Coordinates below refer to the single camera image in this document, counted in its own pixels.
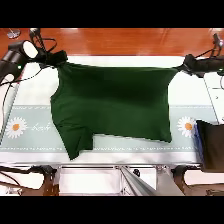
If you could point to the black garment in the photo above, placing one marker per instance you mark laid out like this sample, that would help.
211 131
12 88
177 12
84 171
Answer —
213 143

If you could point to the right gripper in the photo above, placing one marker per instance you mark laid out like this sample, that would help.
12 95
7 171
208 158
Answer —
191 64

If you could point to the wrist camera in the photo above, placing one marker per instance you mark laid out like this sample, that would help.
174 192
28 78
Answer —
217 39
34 33

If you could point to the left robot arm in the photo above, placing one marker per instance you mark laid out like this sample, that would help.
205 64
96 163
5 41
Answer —
13 60

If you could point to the silver frame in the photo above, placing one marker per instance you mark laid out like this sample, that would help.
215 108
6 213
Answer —
100 166

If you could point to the blue garment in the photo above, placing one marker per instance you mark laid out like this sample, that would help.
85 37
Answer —
197 143

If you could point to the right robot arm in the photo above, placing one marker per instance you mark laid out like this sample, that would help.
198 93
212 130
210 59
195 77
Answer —
211 64

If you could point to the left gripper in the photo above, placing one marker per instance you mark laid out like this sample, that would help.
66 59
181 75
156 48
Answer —
56 58

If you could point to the dark green T-shirt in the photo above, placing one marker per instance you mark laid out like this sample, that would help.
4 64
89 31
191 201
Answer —
113 100

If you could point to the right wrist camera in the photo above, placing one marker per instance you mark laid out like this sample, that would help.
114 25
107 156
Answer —
217 39

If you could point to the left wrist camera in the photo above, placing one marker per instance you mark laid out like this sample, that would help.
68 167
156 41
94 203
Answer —
34 33

